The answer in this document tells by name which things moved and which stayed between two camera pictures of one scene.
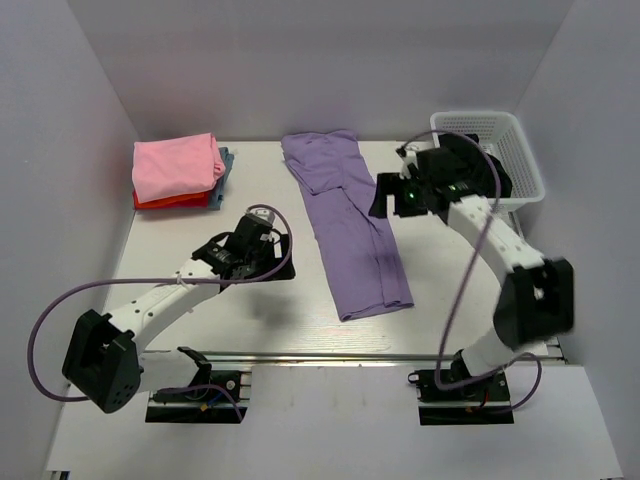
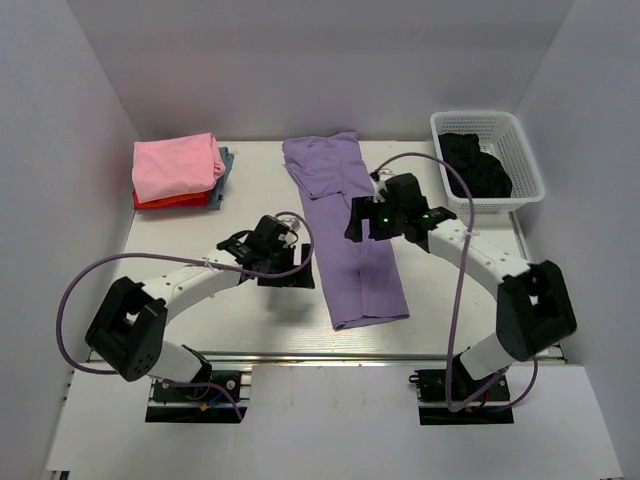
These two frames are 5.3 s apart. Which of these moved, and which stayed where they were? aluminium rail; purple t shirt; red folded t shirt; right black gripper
Moved: right black gripper
Stayed: aluminium rail; purple t shirt; red folded t shirt
